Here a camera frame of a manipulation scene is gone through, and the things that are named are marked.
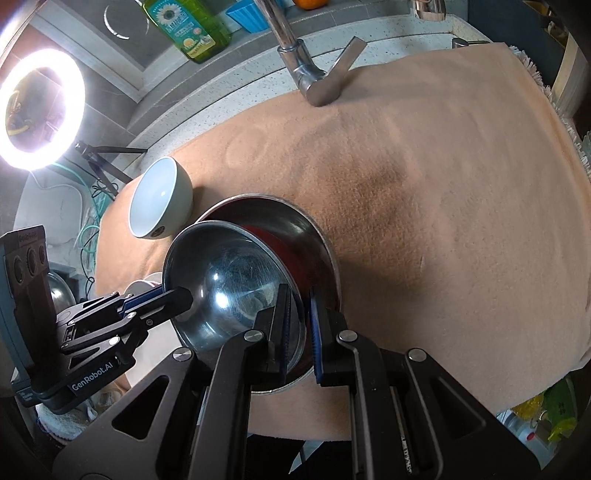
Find red bowl with steel interior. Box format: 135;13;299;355
194;194;342;393

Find black tripod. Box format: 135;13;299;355
51;141;148;195

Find peach fleece cloth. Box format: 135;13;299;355
92;41;591;444

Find chrome faucet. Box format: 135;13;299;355
256;0;370;108

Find blue ribbed plastic cup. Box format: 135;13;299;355
226;0;273;34

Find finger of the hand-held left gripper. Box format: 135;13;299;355
55;284;164;328
60;287;195;365

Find green dish soap bottle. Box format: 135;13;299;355
141;0;232;64

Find teal cable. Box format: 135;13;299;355
76;185;121;278

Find yellow green plastic packaging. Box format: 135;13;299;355
499;378;583;457

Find shiny steel dome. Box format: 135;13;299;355
48;271;77;319

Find ring light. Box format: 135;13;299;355
0;48;86;172

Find stainless steel bowl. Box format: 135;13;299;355
161;220;308;372

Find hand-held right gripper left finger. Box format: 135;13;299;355
58;282;293;480

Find wooden shelf unit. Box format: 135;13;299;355
522;0;591;107

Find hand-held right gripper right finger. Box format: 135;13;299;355
309;288;532;480

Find pale blue ceramic bowl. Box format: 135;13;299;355
128;157;194;240

